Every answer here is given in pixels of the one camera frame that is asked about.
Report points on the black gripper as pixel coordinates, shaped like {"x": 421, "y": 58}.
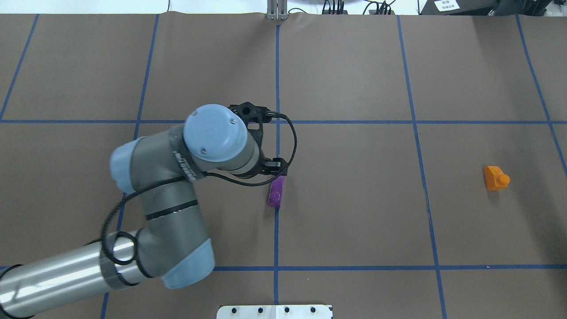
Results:
{"x": 273, "y": 165}

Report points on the purple trapezoid block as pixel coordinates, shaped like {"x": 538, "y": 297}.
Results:
{"x": 276, "y": 192}

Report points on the orange trapezoid block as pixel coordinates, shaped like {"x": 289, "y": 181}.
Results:
{"x": 495, "y": 178}

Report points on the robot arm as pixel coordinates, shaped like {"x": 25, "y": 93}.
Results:
{"x": 157, "y": 229}

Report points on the black box with label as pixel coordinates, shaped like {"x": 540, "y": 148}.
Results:
{"x": 457, "y": 7}

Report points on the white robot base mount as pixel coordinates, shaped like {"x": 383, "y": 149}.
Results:
{"x": 294, "y": 311}

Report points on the aluminium frame post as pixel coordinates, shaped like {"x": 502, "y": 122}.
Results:
{"x": 277, "y": 10}

